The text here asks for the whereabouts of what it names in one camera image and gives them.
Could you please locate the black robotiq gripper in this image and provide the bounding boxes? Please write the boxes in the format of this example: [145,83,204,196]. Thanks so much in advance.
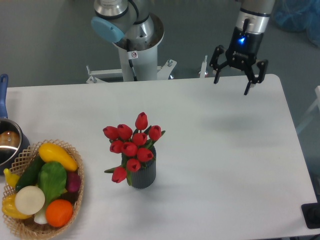
[209,27,269,96]

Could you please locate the red tulip bouquet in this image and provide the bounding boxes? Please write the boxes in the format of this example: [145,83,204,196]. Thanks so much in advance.
[103,112,165,184]

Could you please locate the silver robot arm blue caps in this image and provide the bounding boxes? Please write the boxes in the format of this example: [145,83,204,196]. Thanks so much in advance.
[91,0,275,95]

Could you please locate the dark grey ribbed vase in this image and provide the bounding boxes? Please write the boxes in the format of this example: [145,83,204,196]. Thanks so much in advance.
[121,146,157,189]

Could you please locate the blue plastic bag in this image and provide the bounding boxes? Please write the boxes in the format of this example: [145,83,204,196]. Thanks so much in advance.
[271,0,320,47]

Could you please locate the black device at table edge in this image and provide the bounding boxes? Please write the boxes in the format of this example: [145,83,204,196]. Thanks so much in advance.
[301,203,320,229]

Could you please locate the purple red onion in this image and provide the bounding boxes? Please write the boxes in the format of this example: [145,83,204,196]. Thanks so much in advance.
[65,172,81,193]

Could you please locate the yellow squash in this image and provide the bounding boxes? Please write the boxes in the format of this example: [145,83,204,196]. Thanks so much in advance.
[38,142,78,172]

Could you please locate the green lettuce leaf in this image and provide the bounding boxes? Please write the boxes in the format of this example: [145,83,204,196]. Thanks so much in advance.
[37,161,67,207]

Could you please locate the orange fruit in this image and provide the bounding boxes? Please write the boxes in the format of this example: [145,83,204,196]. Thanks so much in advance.
[45,199,73,228]

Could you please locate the dark green cucumber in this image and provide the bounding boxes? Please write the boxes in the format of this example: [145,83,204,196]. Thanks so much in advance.
[15,155,45,192]

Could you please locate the white round radish slice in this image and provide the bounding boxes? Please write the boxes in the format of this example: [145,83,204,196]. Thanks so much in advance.
[14,185,45,215]

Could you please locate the white green onion stalk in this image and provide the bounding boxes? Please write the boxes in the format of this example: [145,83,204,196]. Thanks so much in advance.
[33,207,48,225]

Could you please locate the yellow bell pepper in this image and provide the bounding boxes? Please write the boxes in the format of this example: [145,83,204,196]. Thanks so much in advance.
[2,194,33,220]

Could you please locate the white frame at right edge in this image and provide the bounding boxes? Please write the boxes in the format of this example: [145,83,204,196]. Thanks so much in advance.
[295,85,320,135]

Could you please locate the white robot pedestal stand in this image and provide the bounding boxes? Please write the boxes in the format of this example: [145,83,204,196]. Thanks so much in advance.
[85,47,209,84]

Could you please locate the blue handled saucepan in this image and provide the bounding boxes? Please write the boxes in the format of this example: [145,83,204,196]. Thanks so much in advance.
[0,73,30,176]

